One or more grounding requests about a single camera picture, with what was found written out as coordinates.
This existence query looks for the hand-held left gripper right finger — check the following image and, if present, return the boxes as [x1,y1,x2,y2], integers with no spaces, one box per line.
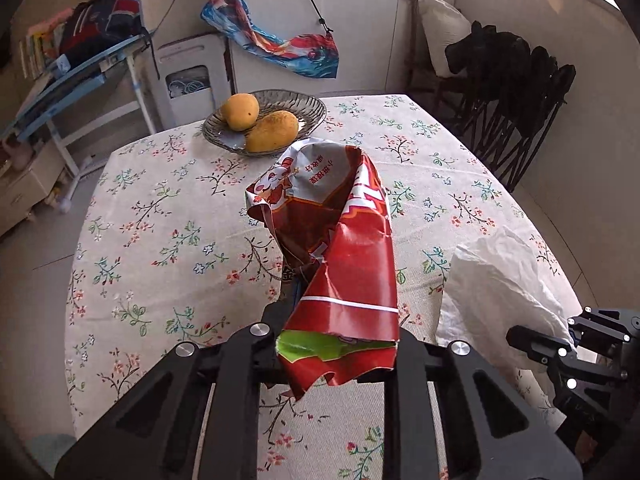
[355,330,583,480]

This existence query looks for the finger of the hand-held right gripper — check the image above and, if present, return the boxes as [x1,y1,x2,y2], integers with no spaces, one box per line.
[567,307,640,356]
[506,325,576,366]

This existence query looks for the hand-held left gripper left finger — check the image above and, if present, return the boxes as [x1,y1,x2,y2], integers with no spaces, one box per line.
[55,280,301,480]

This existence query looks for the white plastic bag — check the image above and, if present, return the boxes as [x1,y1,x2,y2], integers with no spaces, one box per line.
[436,225,576,351]

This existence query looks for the red snack bag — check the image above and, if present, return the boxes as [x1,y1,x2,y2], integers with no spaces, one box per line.
[245,137,401,401]

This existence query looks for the person's dark clothing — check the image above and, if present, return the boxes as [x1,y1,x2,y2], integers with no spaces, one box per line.
[550,410,640,480]

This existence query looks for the floral tablecloth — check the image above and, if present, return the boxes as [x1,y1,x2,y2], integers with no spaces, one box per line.
[65,92,596,480]

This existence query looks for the yellow mango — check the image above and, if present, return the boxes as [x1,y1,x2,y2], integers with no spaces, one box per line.
[245,110,300,153]
[221,93,261,132]

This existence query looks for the black folding chairs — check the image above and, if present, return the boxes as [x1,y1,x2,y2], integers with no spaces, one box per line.
[440,20,577,193]

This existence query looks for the grey fruit bowl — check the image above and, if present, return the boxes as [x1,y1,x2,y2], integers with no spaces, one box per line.
[201,89,327,157]

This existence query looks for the pale teal stool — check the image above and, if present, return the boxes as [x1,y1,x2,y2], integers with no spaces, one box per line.
[25,432,76,476]

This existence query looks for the cream television stand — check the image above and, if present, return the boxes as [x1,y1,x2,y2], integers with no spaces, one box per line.
[0,145,68,241]

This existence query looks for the white air purifier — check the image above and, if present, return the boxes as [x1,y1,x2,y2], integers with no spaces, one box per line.
[155,34,233,133]

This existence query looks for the black cloth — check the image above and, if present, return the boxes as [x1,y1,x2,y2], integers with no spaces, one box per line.
[445,20,531,81]

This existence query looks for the pink kettle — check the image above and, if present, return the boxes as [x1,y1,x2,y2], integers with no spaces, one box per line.
[0,137,36,171]

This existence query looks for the blue tilting study desk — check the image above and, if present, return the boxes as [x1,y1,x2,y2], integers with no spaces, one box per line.
[0,32,161,211]

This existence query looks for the wooden chair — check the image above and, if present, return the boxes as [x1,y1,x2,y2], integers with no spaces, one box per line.
[406,0,451,91]

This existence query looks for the white sack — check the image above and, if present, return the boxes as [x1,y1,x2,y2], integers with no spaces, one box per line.
[417,0,473,78]

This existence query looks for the white cabinet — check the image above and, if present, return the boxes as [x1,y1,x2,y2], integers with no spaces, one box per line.
[222,0,461,98]

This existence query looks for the dark blue red backpack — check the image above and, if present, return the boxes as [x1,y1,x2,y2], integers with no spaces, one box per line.
[59,0,146,61]

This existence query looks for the row of books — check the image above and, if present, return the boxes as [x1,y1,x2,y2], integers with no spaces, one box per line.
[19,7,76,81]

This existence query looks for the colourful drawstring bag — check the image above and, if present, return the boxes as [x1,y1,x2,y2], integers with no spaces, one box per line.
[201,0,340,81]

